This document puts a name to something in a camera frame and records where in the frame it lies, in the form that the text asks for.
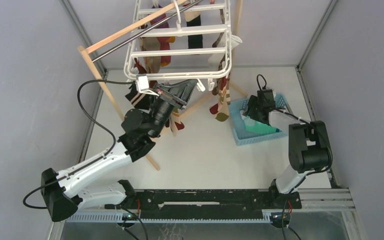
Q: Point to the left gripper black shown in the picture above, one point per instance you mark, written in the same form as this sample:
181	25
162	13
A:
176	94

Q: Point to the black sock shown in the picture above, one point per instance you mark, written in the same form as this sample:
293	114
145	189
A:
138	100

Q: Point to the white plastic sock hanger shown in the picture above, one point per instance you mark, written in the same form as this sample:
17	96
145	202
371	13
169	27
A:
196	25

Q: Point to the green white sock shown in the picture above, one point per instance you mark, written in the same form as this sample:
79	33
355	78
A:
257	127

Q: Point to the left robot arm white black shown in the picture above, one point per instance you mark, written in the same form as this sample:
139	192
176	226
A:
66	191

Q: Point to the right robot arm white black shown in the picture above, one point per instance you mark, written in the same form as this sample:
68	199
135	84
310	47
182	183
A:
290	179

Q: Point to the red cuff tan sock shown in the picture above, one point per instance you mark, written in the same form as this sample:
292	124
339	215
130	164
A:
153	64

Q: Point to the striped brown green sock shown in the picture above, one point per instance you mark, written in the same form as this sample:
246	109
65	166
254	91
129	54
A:
220	110

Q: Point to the blue plastic basket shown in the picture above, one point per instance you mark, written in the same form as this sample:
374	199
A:
245	137

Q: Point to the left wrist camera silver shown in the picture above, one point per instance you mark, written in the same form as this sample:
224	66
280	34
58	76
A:
143	86

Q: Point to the wooden drying rack frame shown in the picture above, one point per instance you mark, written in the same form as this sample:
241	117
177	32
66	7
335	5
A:
97	51

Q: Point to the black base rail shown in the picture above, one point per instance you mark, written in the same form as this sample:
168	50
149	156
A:
210	204

